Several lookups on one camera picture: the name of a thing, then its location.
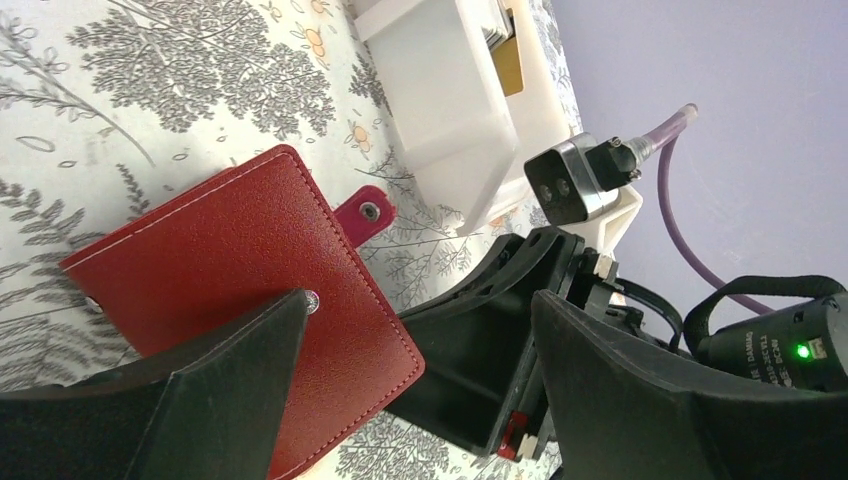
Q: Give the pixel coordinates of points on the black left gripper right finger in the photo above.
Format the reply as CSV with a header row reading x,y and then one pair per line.
x,y
623,408

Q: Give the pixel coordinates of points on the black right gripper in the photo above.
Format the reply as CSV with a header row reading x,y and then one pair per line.
x,y
482,388

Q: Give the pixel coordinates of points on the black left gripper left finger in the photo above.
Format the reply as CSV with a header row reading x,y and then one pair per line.
x,y
209,408

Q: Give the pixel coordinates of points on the red leather card holder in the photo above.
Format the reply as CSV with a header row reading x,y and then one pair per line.
x,y
232,243

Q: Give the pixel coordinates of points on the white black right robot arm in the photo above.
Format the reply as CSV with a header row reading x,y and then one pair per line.
x,y
786,331

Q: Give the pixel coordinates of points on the white card box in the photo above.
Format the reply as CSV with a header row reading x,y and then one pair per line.
x,y
461,138

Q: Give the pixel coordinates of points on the gold card in box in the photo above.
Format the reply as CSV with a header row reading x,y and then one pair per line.
x,y
506,60

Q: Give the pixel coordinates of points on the stack of white cards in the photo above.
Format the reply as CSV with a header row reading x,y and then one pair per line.
x,y
495,21

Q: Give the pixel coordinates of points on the floral patterned table mat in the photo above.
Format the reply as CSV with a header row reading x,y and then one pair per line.
x,y
110,109

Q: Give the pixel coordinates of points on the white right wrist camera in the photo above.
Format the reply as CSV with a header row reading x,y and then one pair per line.
x,y
570,197

